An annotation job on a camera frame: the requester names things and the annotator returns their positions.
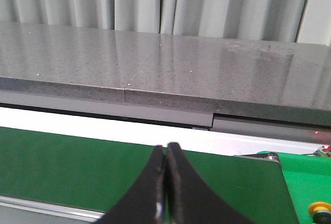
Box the white pleated curtain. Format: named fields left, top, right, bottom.
left=1, top=0, right=330, bottom=46

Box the green conveyor belt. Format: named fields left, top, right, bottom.
left=0, top=126, right=298, bottom=224

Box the white conveyor back rail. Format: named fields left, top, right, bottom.
left=1, top=107, right=319, bottom=155

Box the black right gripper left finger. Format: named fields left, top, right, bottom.
left=96, top=145, right=166, bottom=223

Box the grey granite counter slab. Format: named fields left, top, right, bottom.
left=1, top=22, right=330, bottom=126

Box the red lit sensor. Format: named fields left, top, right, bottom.
left=313, top=145, right=331, bottom=158

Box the aluminium conveyor front rail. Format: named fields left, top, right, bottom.
left=1, top=196, right=104, bottom=223

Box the conveyor end roller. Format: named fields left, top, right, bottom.
left=235, top=152, right=281, bottom=164

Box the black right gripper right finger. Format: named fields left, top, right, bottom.
left=164, top=142, right=253, bottom=223

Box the yellow button in bin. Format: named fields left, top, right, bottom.
left=308, top=201, right=331, bottom=224

